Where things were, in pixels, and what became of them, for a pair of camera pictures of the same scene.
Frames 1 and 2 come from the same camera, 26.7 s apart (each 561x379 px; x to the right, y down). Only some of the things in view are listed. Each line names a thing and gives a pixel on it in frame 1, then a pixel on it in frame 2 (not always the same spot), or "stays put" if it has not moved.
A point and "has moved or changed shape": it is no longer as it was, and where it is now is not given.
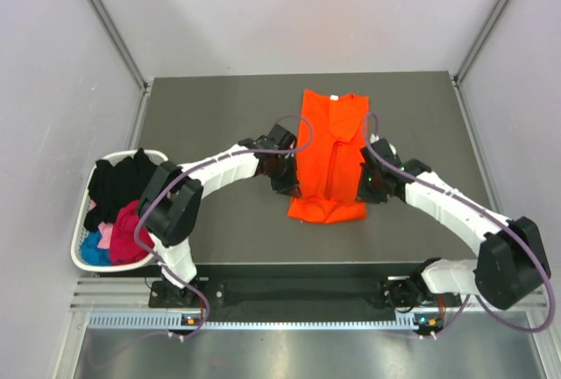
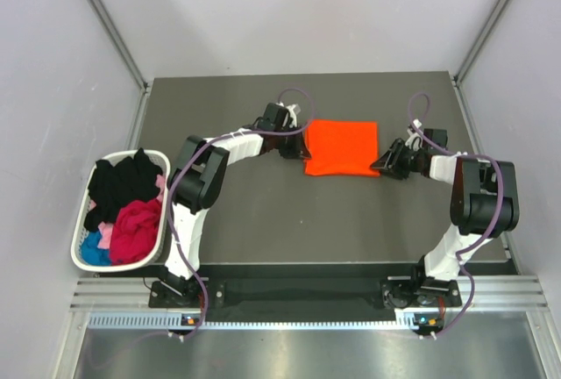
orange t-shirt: (329, 165) has moved or changed shape
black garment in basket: (112, 187) stays put
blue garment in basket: (90, 254) stays put
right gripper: (364, 194) → (387, 161)
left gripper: (290, 185) → (297, 150)
